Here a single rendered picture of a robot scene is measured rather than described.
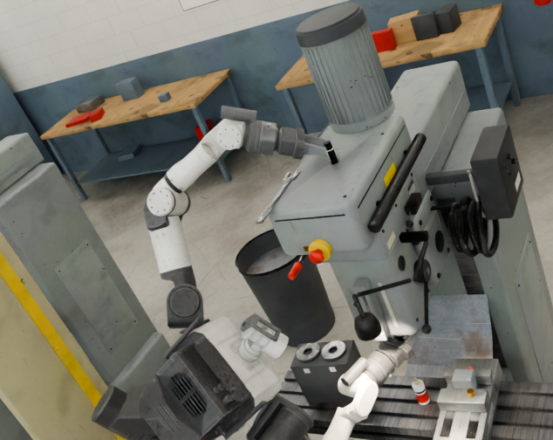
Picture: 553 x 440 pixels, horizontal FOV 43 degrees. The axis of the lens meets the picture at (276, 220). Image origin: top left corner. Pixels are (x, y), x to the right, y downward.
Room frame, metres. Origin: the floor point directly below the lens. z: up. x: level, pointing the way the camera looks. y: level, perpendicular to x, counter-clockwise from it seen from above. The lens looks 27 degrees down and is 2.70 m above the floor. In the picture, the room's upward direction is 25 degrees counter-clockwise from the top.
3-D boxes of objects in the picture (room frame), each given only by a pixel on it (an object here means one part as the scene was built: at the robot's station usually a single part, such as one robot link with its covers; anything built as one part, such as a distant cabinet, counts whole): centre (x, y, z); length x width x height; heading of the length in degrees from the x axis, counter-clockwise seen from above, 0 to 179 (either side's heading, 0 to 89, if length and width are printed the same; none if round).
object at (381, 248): (1.79, -0.24, 1.68); 0.34 x 0.24 x 0.10; 142
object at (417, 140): (1.69, -0.35, 1.79); 0.45 x 0.04 x 0.04; 142
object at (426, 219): (1.91, -0.33, 1.47); 0.24 x 0.19 x 0.26; 52
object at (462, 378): (1.66, -0.33, 1.04); 0.06 x 0.05 x 0.06; 54
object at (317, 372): (2.00, 0.05, 1.03); 0.22 x 0.12 x 0.20; 59
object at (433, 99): (2.15, -0.52, 1.66); 0.80 x 0.23 x 0.20; 142
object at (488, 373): (1.64, -0.31, 0.98); 0.35 x 0.15 x 0.11; 144
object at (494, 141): (1.78, -0.66, 1.62); 0.20 x 0.09 x 0.21; 142
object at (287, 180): (1.70, -0.03, 1.89); 0.24 x 0.04 x 0.01; 143
